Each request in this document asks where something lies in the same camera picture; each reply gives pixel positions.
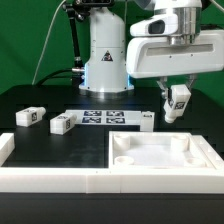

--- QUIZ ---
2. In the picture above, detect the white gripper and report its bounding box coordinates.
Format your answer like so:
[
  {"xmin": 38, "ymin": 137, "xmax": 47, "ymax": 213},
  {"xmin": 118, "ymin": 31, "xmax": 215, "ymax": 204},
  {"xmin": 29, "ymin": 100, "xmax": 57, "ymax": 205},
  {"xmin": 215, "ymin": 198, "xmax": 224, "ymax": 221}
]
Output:
[{"xmin": 126, "ymin": 30, "xmax": 224, "ymax": 100}]

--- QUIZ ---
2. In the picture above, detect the white square tabletop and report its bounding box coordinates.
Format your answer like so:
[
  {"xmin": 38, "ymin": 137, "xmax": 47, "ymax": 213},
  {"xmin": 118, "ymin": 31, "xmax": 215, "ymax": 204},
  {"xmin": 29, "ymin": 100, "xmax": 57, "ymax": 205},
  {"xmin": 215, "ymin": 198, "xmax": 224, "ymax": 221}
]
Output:
[{"xmin": 108, "ymin": 131, "xmax": 215, "ymax": 169}]

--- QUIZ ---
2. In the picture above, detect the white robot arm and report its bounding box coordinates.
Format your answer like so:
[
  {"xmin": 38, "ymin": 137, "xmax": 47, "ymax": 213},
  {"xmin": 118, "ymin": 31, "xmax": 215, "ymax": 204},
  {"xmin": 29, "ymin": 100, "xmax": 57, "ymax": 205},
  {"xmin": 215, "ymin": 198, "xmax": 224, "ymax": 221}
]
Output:
[{"xmin": 79, "ymin": 0, "xmax": 224, "ymax": 98}]

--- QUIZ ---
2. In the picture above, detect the tag marker sheet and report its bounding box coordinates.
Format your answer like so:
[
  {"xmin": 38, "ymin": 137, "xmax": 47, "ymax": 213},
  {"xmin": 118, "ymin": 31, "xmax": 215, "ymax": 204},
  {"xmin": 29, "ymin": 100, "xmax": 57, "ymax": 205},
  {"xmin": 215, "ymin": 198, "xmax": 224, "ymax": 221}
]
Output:
[{"xmin": 67, "ymin": 110, "xmax": 141, "ymax": 125}]

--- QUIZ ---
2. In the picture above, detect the white U-shaped fence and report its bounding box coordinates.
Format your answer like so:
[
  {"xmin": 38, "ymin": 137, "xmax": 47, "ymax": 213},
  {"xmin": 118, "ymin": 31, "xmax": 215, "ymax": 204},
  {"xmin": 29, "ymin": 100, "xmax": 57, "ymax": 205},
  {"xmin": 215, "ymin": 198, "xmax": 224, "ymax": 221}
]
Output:
[{"xmin": 0, "ymin": 133, "xmax": 224, "ymax": 194}]

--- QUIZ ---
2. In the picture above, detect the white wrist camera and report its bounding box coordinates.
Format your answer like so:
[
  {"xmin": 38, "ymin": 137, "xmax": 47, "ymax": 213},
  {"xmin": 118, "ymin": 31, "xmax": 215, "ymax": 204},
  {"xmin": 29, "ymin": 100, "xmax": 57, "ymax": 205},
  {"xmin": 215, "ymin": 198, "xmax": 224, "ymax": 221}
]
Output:
[{"xmin": 130, "ymin": 14, "xmax": 178, "ymax": 37}]

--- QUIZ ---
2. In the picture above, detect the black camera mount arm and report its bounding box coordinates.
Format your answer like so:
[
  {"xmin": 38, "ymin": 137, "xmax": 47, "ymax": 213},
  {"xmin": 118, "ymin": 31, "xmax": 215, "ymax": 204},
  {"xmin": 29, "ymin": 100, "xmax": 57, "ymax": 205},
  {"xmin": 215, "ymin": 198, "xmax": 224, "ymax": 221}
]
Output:
[{"xmin": 62, "ymin": 0, "xmax": 114, "ymax": 68}]

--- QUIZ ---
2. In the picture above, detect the black cable bundle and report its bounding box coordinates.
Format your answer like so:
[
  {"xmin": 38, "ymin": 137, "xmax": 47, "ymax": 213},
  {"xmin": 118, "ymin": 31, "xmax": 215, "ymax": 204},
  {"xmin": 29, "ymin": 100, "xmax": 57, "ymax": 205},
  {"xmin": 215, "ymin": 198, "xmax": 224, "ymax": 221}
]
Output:
[{"xmin": 34, "ymin": 67, "xmax": 84, "ymax": 87}]

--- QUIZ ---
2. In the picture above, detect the grey cable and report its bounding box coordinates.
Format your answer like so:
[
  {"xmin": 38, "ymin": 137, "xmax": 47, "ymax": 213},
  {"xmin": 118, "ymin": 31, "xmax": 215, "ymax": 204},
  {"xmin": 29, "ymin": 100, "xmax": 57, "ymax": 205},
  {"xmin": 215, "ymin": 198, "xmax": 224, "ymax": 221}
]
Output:
[{"xmin": 31, "ymin": 0, "xmax": 68, "ymax": 86}]

